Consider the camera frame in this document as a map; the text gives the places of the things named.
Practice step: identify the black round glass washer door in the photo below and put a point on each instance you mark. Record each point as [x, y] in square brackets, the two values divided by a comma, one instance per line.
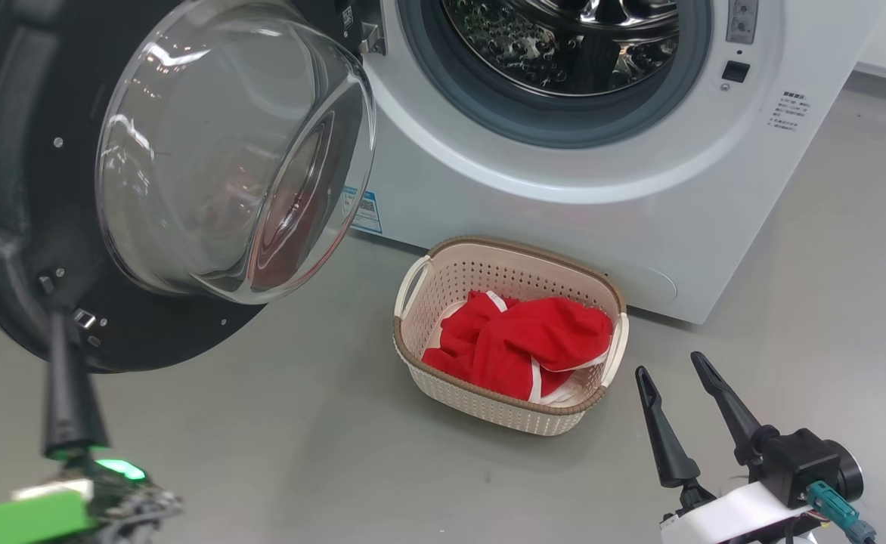
[4, 151]

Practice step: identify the white front-load washing machine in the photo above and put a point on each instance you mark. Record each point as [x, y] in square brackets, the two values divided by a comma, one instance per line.
[564, 211]

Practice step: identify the cream perforated laundry basket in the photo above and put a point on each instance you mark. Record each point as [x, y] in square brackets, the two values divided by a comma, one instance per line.
[488, 264]

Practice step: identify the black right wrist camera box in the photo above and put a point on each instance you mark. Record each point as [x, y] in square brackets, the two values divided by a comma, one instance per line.
[806, 461]

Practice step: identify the red garment with white stripes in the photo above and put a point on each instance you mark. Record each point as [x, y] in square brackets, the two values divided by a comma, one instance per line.
[518, 340]

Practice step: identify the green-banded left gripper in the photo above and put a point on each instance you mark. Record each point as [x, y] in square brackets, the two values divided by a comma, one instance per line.
[27, 517]

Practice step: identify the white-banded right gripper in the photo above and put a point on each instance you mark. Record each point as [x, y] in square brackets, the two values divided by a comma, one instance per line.
[730, 517]

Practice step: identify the blue white energy label sticker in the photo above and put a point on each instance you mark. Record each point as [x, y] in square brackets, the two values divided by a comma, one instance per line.
[369, 215]

